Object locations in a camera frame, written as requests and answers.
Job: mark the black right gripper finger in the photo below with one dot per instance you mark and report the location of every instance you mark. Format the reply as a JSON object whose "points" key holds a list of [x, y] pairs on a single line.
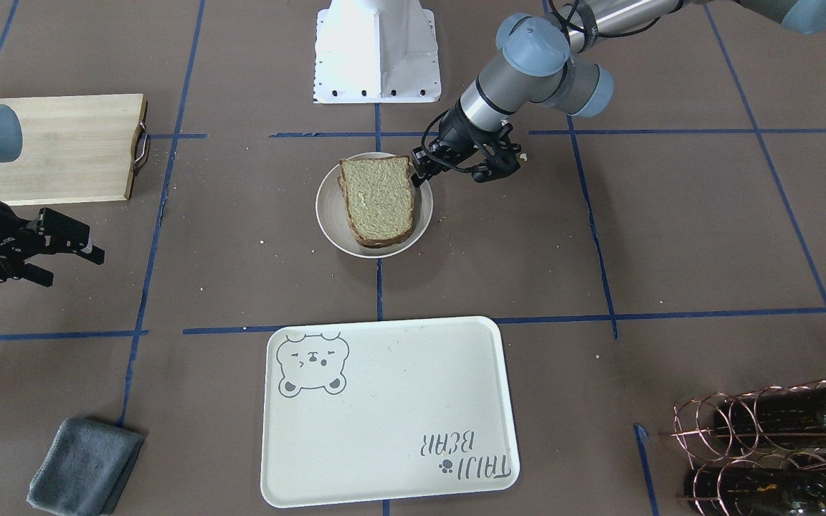
{"points": [[36, 275], [89, 252]]}

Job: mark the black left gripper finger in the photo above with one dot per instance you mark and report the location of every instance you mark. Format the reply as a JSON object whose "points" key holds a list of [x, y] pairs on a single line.
{"points": [[423, 171]]}

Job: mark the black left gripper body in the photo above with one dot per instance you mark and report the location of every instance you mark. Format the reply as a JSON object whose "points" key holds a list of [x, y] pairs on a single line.
{"points": [[454, 134]]}

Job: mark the bread slice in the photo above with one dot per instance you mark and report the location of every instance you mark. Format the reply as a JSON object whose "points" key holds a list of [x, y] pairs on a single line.
{"points": [[379, 200]]}

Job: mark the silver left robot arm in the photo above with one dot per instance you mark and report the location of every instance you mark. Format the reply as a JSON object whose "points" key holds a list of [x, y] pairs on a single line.
{"points": [[539, 61]]}

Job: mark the cream bear serving tray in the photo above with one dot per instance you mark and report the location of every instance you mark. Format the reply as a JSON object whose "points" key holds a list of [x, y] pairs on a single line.
{"points": [[382, 410]]}

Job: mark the wooden cutting board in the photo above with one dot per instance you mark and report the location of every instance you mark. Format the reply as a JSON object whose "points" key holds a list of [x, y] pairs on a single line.
{"points": [[75, 149]]}

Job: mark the grey folded cloth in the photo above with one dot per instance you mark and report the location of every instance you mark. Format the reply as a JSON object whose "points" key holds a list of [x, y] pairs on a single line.
{"points": [[86, 469]]}

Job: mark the lower dark wine bottle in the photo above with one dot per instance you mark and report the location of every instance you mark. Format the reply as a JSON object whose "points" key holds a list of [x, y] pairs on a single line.
{"points": [[738, 489]]}

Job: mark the dark wine bottle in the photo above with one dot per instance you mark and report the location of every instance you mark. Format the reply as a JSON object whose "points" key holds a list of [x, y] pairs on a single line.
{"points": [[786, 419], [738, 489]]}

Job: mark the upper dark wine bottle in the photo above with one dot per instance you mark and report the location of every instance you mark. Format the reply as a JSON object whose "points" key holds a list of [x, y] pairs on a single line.
{"points": [[786, 419]]}

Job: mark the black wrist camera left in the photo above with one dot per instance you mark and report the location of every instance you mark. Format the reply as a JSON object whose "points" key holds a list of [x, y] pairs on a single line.
{"points": [[501, 157]]}

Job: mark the metal board handle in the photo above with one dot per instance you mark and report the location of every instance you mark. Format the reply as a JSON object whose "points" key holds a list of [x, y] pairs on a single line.
{"points": [[141, 148]]}

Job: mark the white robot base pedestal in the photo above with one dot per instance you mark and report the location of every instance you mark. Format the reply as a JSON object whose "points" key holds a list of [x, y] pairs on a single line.
{"points": [[376, 51]]}

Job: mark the copper wire bottle rack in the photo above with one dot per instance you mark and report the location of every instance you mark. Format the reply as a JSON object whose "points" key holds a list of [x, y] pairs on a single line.
{"points": [[694, 432]]}

